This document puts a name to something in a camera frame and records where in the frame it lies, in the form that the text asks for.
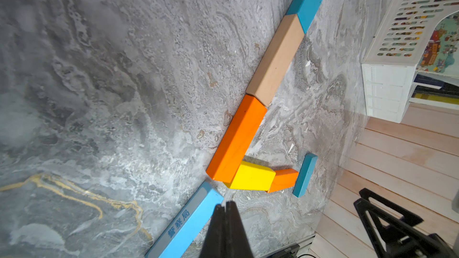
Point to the white file organizer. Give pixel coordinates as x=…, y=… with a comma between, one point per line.
x=400, y=51

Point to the light blue block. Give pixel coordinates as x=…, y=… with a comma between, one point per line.
x=188, y=223

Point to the yellow book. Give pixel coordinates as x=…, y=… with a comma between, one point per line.
x=436, y=101

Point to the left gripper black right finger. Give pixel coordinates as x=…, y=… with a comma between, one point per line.
x=236, y=242

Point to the orange block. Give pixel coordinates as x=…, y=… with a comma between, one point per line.
x=283, y=179
x=236, y=140

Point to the illustrated children's book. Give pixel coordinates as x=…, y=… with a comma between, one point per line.
x=441, y=46

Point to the long yellow block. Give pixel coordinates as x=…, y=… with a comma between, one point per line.
x=252, y=177

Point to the natural wood block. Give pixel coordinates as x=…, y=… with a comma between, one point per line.
x=276, y=60

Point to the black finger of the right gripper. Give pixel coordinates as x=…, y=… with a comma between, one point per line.
x=391, y=231

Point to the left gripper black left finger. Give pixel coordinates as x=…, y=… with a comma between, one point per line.
x=214, y=245

